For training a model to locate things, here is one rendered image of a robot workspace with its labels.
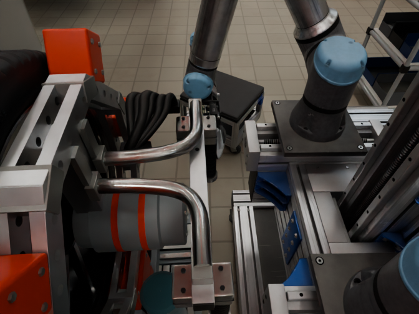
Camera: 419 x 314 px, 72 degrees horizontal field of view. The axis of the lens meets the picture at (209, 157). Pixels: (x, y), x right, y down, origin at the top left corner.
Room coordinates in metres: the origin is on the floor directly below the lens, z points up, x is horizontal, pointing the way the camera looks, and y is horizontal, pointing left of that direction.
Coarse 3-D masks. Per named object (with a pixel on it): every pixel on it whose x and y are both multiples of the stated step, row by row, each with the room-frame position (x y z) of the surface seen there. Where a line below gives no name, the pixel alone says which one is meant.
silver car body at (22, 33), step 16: (0, 0) 1.02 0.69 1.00; (16, 0) 1.12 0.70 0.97; (0, 16) 0.98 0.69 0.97; (16, 16) 1.07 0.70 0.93; (0, 32) 0.94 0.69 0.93; (16, 32) 1.02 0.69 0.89; (32, 32) 1.13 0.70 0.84; (0, 48) 0.89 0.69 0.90; (16, 48) 0.98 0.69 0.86; (32, 48) 1.08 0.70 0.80
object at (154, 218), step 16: (112, 208) 0.28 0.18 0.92; (128, 208) 0.28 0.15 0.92; (144, 208) 0.28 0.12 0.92; (160, 208) 0.29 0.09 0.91; (176, 208) 0.29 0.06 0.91; (80, 224) 0.26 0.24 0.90; (96, 224) 0.26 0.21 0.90; (112, 224) 0.26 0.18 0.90; (128, 224) 0.26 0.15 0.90; (144, 224) 0.26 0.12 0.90; (160, 224) 0.26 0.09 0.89; (176, 224) 0.26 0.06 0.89; (80, 240) 0.24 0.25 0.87; (96, 240) 0.24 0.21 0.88; (112, 240) 0.24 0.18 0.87; (128, 240) 0.24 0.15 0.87; (144, 240) 0.24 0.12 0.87; (160, 240) 0.24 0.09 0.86; (176, 240) 0.25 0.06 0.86
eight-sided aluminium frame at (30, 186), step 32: (64, 96) 0.38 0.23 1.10; (96, 96) 0.42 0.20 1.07; (32, 128) 0.28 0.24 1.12; (64, 128) 0.28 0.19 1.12; (32, 160) 0.25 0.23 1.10; (64, 160) 0.25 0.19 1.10; (0, 192) 0.18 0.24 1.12; (32, 192) 0.18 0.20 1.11; (0, 224) 0.16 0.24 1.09; (32, 224) 0.16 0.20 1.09; (64, 256) 0.15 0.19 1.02; (64, 288) 0.11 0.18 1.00; (128, 288) 0.23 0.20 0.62
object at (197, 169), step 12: (204, 144) 0.39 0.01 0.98; (192, 156) 0.36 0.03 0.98; (204, 156) 0.36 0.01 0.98; (192, 168) 0.33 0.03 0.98; (204, 168) 0.33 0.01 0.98; (192, 180) 0.30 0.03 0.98; (204, 180) 0.30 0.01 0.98; (204, 192) 0.28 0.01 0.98; (192, 252) 0.17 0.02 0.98; (192, 288) 0.12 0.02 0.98; (204, 288) 0.12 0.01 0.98; (192, 300) 0.11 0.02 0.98; (204, 300) 0.11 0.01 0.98
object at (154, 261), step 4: (152, 252) 0.52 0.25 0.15; (156, 252) 0.51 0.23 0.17; (152, 256) 0.50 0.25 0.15; (156, 256) 0.49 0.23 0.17; (152, 260) 0.48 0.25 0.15; (156, 260) 0.48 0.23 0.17; (152, 264) 0.47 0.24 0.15; (156, 264) 0.46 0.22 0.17; (152, 268) 0.45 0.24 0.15; (156, 268) 0.44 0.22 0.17
